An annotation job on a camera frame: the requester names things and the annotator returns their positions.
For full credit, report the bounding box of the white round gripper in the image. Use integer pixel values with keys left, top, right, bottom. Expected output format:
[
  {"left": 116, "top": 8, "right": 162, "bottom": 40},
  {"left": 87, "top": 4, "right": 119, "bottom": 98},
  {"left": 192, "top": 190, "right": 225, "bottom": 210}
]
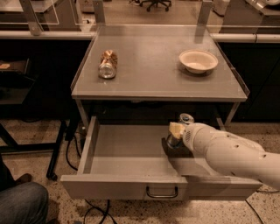
[{"left": 169, "top": 122, "right": 211, "bottom": 154}]

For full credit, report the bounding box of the black floor cable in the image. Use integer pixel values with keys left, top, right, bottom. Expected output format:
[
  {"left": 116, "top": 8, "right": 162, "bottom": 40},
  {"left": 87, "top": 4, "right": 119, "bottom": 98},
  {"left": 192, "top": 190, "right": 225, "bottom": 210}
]
[
  {"left": 244, "top": 188, "right": 280, "bottom": 224},
  {"left": 65, "top": 128, "right": 118, "bottom": 224}
]

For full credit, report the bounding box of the metal drawer handle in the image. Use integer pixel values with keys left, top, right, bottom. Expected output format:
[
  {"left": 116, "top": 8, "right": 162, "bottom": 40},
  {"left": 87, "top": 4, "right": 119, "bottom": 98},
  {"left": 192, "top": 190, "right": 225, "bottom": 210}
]
[{"left": 145, "top": 186, "right": 179, "bottom": 199}]

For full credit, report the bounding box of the black office chair base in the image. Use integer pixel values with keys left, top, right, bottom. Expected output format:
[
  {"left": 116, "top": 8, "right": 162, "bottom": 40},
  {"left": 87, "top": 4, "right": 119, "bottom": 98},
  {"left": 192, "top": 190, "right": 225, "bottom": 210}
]
[{"left": 139, "top": 0, "right": 172, "bottom": 12}]

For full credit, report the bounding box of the black floor cable left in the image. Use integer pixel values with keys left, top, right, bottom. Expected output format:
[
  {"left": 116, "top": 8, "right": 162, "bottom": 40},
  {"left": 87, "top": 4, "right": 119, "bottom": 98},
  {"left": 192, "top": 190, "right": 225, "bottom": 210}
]
[{"left": 65, "top": 128, "right": 118, "bottom": 224}]

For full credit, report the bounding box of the open grey top drawer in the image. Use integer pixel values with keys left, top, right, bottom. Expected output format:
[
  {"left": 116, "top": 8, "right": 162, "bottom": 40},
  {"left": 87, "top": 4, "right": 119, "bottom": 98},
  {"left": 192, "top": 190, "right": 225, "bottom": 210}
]
[{"left": 60, "top": 117, "right": 262, "bottom": 200}]

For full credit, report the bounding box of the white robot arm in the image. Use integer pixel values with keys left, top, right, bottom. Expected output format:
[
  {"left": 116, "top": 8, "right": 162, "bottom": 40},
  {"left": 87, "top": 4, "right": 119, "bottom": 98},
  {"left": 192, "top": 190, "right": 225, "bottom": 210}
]
[{"left": 169, "top": 122, "right": 280, "bottom": 190}]

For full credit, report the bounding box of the brown shoe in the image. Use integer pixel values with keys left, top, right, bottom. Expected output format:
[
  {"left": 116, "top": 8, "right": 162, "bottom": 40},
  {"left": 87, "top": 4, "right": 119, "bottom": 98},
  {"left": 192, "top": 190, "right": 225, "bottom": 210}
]
[{"left": 16, "top": 173, "right": 32, "bottom": 185}]

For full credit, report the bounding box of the silver blue redbull can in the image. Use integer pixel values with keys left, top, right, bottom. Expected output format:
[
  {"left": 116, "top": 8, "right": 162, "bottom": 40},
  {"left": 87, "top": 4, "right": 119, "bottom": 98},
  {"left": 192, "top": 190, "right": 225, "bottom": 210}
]
[{"left": 166, "top": 113, "right": 194, "bottom": 149}]

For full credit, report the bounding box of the black side table frame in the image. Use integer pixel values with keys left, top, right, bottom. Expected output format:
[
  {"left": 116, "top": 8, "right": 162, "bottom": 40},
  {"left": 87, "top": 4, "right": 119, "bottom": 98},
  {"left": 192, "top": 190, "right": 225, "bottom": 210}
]
[{"left": 0, "top": 59, "right": 67, "bottom": 180}]

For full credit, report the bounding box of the black floor cable right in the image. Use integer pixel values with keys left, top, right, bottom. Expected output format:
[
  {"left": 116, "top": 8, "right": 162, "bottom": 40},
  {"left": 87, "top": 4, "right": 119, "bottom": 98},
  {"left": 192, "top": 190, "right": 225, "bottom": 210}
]
[{"left": 244, "top": 188, "right": 280, "bottom": 224}]

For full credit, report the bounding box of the lying orange soda can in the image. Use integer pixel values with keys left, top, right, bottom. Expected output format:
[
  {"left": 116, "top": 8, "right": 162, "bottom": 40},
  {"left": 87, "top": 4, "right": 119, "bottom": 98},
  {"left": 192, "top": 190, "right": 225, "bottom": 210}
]
[{"left": 98, "top": 50, "right": 118, "bottom": 79}]

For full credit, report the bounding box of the white paper bowl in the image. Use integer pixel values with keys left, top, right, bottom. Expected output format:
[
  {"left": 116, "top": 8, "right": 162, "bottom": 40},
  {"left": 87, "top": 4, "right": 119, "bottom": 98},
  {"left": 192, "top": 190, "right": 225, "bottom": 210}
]
[{"left": 178, "top": 50, "right": 219, "bottom": 74}]

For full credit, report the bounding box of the grey cabinet table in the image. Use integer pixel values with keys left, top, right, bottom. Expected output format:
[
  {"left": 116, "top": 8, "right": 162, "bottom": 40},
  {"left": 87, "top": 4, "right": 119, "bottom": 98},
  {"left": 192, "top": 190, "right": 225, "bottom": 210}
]
[{"left": 72, "top": 25, "right": 248, "bottom": 125}]

